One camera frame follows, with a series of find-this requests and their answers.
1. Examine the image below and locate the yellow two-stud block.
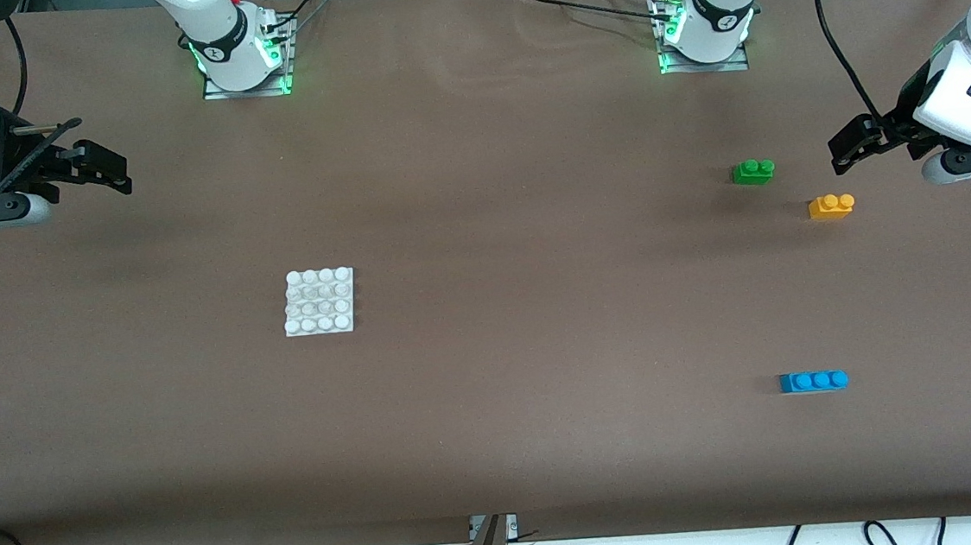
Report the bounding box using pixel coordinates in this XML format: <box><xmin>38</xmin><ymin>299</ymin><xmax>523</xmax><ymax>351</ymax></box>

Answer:
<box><xmin>807</xmin><ymin>192</ymin><xmax>857</xmax><ymax>222</ymax></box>

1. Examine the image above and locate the white studded base plate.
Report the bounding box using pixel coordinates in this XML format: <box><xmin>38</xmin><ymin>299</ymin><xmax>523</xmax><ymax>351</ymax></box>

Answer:
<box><xmin>279</xmin><ymin>265</ymin><xmax>359</xmax><ymax>339</ymax></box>

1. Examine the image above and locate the green two-stud block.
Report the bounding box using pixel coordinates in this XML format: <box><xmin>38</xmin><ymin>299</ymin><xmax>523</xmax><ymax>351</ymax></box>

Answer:
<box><xmin>731</xmin><ymin>157</ymin><xmax>777</xmax><ymax>188</ymax></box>

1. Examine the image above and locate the blue three-stud block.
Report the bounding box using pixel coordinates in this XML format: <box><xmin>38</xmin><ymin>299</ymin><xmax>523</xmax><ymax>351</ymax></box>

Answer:
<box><xmin>778</xmin><ymin>368</ymin><xmax>851</xmax><ymax>396</ymax></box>

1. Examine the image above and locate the brown table cover sheet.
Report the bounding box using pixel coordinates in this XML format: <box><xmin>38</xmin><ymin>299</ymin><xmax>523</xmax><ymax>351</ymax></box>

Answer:
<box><xmin>0</xmin><ymin>0</ymin><xmax>971</xmax><ymax>545</ymax></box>

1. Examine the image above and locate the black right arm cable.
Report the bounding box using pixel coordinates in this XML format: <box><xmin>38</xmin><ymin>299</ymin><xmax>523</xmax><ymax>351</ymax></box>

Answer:
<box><xmin>0</xmin><ymin>9</ymin><xmax>92</xmax><ymax>216</ymax></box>

